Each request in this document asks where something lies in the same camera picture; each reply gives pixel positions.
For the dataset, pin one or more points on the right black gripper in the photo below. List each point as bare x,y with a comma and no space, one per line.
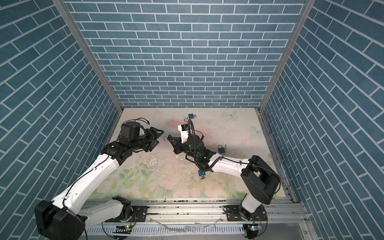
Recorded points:
178,146

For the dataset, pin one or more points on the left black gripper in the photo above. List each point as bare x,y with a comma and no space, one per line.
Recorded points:
152,138

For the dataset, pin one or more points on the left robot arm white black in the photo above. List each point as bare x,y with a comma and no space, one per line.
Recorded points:
63,218

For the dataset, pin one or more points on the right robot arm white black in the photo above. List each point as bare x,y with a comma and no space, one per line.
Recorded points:
260,179

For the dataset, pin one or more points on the blue padlock near with key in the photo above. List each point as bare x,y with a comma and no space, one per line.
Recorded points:
202,174

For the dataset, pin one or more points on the floral table mat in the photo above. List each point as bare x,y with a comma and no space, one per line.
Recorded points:
162,174

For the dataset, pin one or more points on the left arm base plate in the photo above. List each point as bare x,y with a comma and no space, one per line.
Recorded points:
137,214

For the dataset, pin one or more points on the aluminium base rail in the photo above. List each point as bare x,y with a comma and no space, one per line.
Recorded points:
206,217

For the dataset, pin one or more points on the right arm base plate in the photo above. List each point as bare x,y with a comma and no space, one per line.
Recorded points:
238,213

